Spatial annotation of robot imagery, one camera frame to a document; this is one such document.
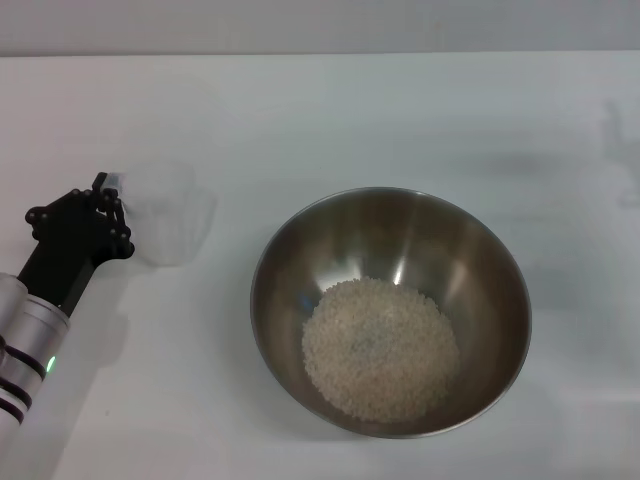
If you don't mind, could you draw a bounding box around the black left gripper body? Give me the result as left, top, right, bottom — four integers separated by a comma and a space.
17, 212, 110, 320

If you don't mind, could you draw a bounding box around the clear plastic measuring cup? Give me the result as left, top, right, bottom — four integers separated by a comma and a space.
116, 159, 219, 269

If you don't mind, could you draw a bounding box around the white uncooked rice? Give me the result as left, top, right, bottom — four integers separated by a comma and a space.
301, 279, 461, 424

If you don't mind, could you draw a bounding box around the stainless steel mixing bowl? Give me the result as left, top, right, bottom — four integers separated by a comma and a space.
249, 186, 533, 440

